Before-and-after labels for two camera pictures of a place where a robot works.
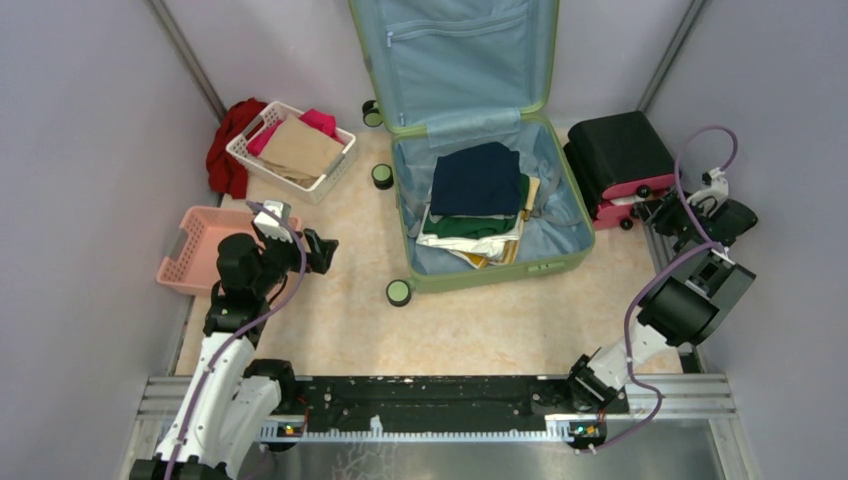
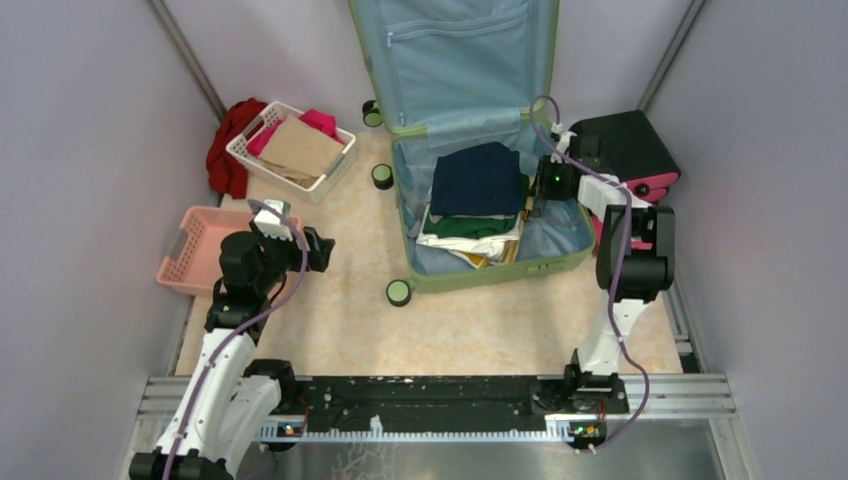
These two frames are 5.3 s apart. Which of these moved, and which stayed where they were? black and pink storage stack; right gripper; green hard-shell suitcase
Moved: right gripper
Stayed: green hard-shell suitcase; black and pink storage stack
